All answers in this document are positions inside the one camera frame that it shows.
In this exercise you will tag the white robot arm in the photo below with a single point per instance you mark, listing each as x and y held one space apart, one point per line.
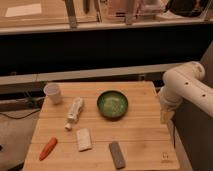
184 82

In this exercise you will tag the green ceramic bowl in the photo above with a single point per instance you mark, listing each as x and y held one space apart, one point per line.
112 104

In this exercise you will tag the white tube bottle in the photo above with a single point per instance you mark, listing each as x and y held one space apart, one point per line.
74 112

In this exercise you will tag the grey rectangular block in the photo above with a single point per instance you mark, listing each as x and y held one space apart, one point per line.
117 155

